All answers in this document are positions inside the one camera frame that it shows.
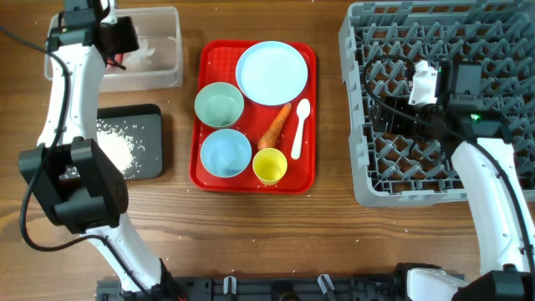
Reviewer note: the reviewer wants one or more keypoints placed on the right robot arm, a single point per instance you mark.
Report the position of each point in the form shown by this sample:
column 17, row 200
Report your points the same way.
column 445, row 104

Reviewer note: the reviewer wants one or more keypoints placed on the black plastic tray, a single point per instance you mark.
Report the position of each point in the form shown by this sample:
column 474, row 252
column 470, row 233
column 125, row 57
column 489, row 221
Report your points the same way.
column 148, row 115

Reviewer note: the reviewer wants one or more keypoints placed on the light blue plate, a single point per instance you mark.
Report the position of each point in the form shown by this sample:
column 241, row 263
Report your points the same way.
column 271, row 73

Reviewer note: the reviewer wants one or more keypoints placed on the red candy wrapper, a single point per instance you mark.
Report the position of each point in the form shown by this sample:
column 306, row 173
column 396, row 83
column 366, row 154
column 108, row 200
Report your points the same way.
column 115, row 58

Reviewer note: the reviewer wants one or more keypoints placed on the red serving tray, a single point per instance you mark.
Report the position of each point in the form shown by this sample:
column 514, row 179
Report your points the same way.
column 218, row 64

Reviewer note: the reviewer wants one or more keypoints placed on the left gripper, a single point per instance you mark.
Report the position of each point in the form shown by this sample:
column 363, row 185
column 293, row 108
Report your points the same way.
column 129, row 28

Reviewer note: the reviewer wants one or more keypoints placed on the orange carrot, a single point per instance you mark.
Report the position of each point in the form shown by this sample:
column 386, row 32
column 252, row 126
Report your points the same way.
column 270, row 137

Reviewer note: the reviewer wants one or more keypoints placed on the clear plastic bin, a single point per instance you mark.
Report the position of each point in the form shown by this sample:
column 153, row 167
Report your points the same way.
column 164, row 69

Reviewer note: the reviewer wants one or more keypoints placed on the light blue bowl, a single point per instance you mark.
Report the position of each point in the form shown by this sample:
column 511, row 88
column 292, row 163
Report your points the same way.
column 226, row 153

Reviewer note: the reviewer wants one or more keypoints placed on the white rice pile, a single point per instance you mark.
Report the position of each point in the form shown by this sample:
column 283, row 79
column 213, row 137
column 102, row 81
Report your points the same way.
column 122, row 142

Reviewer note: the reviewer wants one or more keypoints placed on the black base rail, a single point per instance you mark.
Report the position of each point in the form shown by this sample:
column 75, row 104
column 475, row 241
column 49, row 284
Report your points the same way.
column 374, row 287

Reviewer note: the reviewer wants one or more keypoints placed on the yellow plastic cup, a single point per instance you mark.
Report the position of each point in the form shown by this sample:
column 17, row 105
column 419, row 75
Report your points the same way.
column 269, row 166

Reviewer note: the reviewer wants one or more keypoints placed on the grey dishwasher rack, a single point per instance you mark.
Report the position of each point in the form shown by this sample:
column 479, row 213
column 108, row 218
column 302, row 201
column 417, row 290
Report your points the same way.
column 394, row 171

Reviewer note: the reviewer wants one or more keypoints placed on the white plastic spoon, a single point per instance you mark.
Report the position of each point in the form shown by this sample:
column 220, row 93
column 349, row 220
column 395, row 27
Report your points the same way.
column 303, row 111

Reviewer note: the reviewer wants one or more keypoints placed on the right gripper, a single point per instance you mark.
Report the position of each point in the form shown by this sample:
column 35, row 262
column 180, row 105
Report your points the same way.
column 395, row 124

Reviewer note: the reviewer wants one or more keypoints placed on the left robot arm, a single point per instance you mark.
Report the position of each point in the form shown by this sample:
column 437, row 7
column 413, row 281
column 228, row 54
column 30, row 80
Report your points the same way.
column 73, row 180

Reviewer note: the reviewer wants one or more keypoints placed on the mint green bowl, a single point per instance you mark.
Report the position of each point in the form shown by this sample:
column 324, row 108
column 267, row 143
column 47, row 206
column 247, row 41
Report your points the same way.
column 219, row 105

